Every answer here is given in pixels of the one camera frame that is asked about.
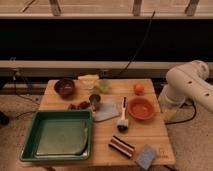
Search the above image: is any blue sponge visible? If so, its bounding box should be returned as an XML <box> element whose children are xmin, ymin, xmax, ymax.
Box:
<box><xmin>135</xmin><ymin>144</ymin><xmax>157</xmax><ymax>170</ymax></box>

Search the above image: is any orange fruit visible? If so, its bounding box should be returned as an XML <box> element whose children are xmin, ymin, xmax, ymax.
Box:
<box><xmin>133</xmin><ymin>83</ymin><xmax>144</xmax><ymax>95</ymax></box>

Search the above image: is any brown toy food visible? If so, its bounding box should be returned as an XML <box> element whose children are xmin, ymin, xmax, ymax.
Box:
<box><xmin>68</xmin><ymin>101</ymin><xmax>90</xmax><ymax>110</ymax></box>

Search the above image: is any black hanging cable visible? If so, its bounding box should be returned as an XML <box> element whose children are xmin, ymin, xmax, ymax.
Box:
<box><xmin>117</xmin><ymin>9</ymin><xmax>157</xmax><ymax>77</ymax></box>

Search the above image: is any green plastic tray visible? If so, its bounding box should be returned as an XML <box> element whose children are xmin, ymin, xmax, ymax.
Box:
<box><xmin>20</xmin><ymin>110</ymin><xmax>93</xmax><ymax>162</ymax></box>

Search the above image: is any black floor cable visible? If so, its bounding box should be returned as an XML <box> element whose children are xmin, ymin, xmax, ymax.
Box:
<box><xmin>164</xmin><ymin>100</ymin><xmax>198</xmax><ymax>126</ymax></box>
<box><xmin>11</xmin><ymin>70</ymin><xmax>42</xmax><ymax>120</ymax></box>

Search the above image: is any green cup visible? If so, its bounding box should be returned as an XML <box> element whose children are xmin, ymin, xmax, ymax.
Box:
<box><xmin>99</xmin><ymin>79</ymin><xmax>109</xmax><ymax>93</ymax></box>

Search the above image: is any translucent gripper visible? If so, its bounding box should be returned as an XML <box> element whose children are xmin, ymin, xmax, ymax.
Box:
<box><xmin>158</xmin><ymin>87</ymin><xmax>185</xmax><ymax>122</ymax></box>

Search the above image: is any yellow sponge block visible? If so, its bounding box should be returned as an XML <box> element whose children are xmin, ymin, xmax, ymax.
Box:
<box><xmin>78</xmin><ymin>74</ymin><xmax>99</xmax><ymax>83</ymax></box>

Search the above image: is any orange plate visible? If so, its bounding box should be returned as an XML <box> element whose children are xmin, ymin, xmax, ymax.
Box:
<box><xmin>127</xmin><ymin>97</ymin><xmax>154</xmax><ymax>120</ymax></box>

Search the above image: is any striped whiteboard eraser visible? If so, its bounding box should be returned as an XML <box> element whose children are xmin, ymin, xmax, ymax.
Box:
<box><xmin>108</xmin><ymin>136</ymin><xmax>135</xmax><ymax>159</ymax></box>

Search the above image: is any black and white brush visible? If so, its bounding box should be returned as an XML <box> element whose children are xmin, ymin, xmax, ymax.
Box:
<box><xmin>117</xmin><ymin>98</ymin><xmax>129</xmax><ymax>132</ymax></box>

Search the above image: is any light blue cloth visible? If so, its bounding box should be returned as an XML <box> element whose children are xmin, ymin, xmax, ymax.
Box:
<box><xmin>94</xmin><ymin>99</ymin><xmax>119</xmax><ymax>122</ymax></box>

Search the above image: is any black floor cable right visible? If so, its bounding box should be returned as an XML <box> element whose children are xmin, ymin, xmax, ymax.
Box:
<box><xmin>164</xmin><ymin>100</ymin><xmax>198</xmax><ymax>126</ymax></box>

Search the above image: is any black floor cable left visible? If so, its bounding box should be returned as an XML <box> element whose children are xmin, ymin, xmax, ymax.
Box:
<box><xmin>11</xmin><ymin>70</ymin><xmax>42</xmax><ymax>120</ymax></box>

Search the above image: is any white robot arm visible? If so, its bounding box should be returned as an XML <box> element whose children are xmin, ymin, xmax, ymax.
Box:
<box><xmin>158</xmin><ymin>60</ymin><xmax>213</xmax><ymax>121</ymax></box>

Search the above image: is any dark red bowl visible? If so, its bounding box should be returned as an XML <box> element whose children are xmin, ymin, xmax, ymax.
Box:
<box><xmin>54</xmin><ymin>78</ymin><xmax>75</xmax><ymax>99</ymax></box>

